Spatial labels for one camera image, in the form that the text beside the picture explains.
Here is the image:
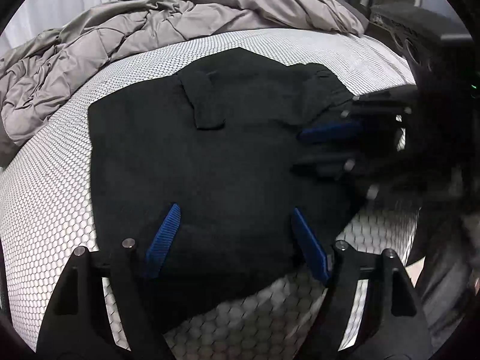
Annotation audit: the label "black pants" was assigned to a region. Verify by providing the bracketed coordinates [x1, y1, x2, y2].
[88, 48, 362, 330]

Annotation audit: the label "white honeycomb mesh mattress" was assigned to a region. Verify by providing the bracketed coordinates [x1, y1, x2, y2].
[1, 29, 413, 359]

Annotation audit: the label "grey crumpled duvet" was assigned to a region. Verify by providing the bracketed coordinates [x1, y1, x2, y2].
[1, 0, 368, 167]

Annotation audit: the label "white curtain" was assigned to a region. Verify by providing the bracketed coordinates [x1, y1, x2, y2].
[1, 0, 115, 53]

